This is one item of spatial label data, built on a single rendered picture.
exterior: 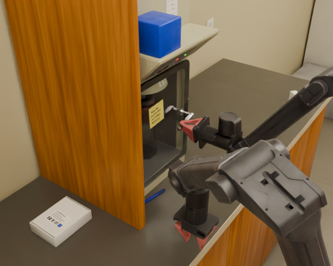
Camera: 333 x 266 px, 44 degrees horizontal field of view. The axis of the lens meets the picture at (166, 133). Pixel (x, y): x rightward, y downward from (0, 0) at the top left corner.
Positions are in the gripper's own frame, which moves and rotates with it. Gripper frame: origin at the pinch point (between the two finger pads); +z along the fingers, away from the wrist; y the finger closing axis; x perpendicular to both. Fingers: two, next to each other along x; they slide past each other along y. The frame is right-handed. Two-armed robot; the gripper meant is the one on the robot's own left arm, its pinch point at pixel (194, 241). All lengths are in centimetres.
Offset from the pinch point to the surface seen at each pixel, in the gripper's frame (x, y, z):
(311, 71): -304, 56, 78
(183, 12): -43, 33, -45
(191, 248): -9.5, 6.5, 15.8
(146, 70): -14.4, 26.4, -37.4
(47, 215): 9, 51, 12
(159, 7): -30, 33, -50
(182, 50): -25, 22, -41
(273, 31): -238, 75, 24
